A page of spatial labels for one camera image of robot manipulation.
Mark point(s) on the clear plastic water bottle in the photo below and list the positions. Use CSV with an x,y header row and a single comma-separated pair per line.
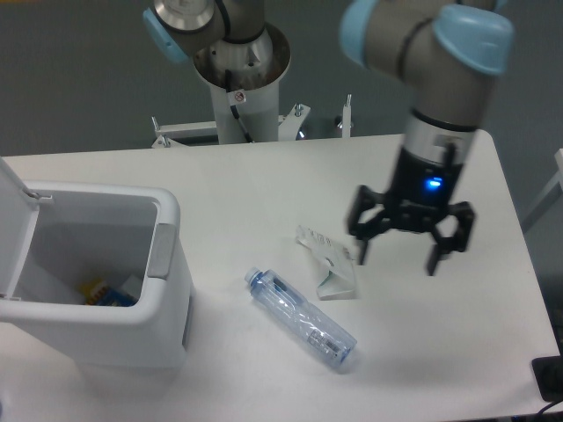
x,y
322,335

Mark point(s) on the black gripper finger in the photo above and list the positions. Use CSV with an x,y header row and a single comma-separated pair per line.
x,y
459,239
363,231

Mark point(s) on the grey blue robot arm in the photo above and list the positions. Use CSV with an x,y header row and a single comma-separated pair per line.
x,y
450,52

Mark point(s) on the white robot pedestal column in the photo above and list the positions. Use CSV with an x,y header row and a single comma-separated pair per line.
x,y
243,81

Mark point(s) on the yellow blue trash in bin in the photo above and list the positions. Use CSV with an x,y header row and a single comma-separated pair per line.
x,y
97,292

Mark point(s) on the black device at table edge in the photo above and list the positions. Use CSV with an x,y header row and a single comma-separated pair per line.
x,y
548,374

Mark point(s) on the white push-lid trash can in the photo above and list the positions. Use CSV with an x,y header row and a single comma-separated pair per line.
x,y
95,271

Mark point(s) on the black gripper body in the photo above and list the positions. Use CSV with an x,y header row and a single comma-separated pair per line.
x,y
420,192

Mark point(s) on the crumpled white paper carton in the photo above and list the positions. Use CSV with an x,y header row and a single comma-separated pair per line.
x,y
336,273

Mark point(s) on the white frame at right edge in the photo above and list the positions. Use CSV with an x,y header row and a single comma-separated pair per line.
x,y
547,196

